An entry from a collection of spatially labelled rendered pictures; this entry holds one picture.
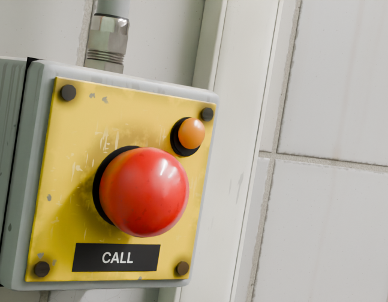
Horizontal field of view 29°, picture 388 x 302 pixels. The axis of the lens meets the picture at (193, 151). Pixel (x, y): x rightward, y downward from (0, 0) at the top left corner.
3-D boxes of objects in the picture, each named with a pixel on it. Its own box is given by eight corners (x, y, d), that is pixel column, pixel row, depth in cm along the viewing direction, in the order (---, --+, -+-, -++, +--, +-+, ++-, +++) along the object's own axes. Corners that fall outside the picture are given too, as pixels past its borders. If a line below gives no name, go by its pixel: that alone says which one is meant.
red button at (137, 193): (74, 224, 34) (87, 136, 34) (147, 226, 36) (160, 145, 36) (116, 242, 31) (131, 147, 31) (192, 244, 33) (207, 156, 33)
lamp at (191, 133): (171, 146, 35) (176, 114, 35) (196, 149, 36) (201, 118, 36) (182, 148, 35) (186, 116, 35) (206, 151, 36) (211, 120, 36)
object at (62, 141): (-52, 254, 37) (-22, 52, 37) (120, 255, 43) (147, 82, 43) (11, 298, 31) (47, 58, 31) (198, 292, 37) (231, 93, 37)
